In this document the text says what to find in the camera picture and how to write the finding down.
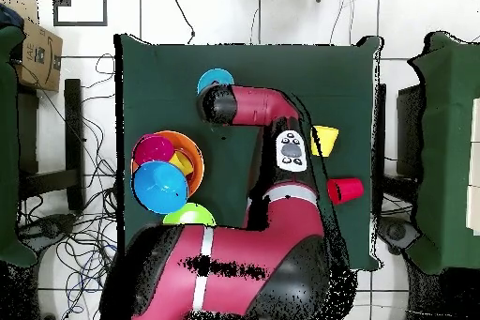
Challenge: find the large orange-yellow bowl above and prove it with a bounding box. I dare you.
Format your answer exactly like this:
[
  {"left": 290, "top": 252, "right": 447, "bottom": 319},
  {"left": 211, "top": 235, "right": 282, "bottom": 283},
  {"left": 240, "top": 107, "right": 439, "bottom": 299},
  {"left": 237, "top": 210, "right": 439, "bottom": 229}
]
[{"left": 130, "top": 130, "right": 206, "bottom": 198}]

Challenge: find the yellow cup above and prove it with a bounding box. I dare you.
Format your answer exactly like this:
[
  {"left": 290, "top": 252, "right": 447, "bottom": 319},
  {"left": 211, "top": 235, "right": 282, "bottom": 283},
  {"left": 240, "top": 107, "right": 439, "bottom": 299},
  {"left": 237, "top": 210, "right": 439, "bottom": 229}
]
[
  {"left": 310, "top": 125, "right": 340, "bottom": 144},
  {"left": 168, "top": 150, "right": 195, "bottom": 177}
]

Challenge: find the large green bowl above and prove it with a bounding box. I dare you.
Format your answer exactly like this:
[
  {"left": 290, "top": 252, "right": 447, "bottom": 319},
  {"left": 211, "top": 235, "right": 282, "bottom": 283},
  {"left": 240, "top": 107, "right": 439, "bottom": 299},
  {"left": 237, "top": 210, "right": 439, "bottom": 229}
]
[{"left": 162, "top": 202, "right": 218, "bottom": 228}]

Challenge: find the small light blue bowl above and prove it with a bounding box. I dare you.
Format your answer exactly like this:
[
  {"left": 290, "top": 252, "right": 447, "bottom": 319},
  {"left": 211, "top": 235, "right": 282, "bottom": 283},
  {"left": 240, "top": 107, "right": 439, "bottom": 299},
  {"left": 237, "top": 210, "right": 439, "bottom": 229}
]
[{"left": 197, "top": 68, "right": 235, "bottom": 95}]

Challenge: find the large blue bowl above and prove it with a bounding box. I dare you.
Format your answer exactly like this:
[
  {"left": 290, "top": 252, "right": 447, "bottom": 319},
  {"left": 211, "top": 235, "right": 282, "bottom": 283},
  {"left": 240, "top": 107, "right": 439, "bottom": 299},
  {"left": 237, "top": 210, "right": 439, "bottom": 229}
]
[{"left": 129, "top": 160, "right": 189, "bottom": 215}]

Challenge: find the small magenta bowl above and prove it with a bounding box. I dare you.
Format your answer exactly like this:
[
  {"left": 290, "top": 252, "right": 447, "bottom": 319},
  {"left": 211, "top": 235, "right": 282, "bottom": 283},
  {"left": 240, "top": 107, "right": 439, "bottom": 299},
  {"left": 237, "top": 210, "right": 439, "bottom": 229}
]
[{"left": 132, "top": 133, "right": 176, "bottom": 166}]

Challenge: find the orange-yellow cup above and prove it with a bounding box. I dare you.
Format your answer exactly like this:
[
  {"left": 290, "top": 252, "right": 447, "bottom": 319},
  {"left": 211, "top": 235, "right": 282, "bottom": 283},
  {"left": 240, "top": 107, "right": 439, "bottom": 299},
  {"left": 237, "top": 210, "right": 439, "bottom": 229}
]
[{"left": 311, "top": 141, "right": 338, "bottom": 159}]

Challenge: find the red cup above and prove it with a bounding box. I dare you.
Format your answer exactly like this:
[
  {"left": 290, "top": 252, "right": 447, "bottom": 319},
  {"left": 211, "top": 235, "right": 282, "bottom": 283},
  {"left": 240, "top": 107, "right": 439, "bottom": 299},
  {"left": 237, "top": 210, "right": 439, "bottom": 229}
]
[{"left": 326, "top": 177, "right": 366, "bottom": 206}]

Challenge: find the white box stack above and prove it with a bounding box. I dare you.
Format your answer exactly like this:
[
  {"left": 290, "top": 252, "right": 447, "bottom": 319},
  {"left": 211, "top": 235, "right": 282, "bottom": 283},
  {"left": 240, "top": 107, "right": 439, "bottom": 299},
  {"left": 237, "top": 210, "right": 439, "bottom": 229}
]
[{"left": 465, "top": 97, "right": 480, "bottom": 236}]

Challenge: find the dark green tablecloth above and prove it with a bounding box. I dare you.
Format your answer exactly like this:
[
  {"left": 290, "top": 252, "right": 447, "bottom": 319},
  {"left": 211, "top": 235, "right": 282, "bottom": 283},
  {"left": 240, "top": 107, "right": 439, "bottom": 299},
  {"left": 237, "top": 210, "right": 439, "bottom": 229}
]
[{"left": 113, "top": 33, "right": 384, "bottom": 273}]

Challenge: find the black metal stand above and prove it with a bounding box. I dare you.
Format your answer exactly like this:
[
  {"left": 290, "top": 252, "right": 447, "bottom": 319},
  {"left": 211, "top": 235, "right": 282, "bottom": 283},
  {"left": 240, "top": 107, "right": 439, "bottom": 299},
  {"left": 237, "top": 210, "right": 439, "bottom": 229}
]
[{"left": 17, "top": 78, "right": 86, "bottom": 213}]

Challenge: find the green cloth-covered table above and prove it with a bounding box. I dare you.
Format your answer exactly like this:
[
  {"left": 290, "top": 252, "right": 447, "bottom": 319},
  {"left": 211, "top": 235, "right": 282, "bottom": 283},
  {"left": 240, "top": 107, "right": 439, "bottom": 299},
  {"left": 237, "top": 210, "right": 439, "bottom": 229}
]
[
  {"left": 406, "top": 30, "right": 480, "bottom": 275},
  {"left": 0, "top": 24, "right": 38, "bottom": 267}
]

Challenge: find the cardboard box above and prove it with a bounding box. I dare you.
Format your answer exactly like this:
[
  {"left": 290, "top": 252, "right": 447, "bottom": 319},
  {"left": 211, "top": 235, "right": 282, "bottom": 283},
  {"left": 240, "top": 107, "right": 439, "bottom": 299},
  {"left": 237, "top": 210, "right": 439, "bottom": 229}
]
[{"left": 10, "top": 0, "right": 64, "bottom": 93}]

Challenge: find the black cable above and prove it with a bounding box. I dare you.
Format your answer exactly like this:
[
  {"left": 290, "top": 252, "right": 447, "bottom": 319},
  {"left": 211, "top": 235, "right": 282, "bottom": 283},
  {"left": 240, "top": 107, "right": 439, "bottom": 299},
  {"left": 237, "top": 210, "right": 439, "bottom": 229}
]
[{"left": 167, "top": 0, "right": 197, "bottom": 46}]

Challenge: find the tangle of black cables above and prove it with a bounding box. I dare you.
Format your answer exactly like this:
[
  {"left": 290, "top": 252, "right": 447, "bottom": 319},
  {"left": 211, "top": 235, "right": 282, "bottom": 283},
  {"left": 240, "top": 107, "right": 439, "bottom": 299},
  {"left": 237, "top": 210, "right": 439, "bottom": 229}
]
[{"left": 16, "top": 53, "right": 125, "bottom": 320}]

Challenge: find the black square frame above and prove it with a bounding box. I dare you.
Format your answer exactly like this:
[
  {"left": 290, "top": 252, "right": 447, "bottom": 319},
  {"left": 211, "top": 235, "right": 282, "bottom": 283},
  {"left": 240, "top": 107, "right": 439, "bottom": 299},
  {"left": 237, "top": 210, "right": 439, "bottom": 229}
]
[{"left": 52, "top": 0, "right": 109, "bottom": 27}]

